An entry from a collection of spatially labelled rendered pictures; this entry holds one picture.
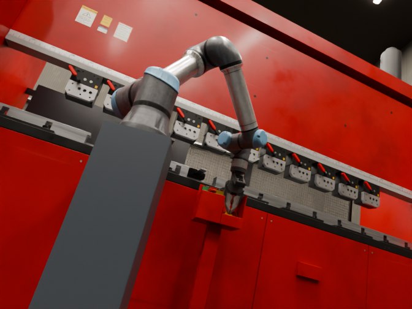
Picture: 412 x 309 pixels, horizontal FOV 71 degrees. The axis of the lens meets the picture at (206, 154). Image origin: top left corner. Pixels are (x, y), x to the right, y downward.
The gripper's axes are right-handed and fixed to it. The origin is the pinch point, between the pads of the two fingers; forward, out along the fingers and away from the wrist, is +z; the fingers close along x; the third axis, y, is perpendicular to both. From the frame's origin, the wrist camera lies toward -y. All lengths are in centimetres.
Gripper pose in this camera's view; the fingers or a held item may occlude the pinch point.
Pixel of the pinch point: (229, 211)
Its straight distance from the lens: 132.6
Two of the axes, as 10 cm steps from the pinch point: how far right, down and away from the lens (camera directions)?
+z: -2.4, 9.4, -2.6
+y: -1.4, 2.3, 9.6
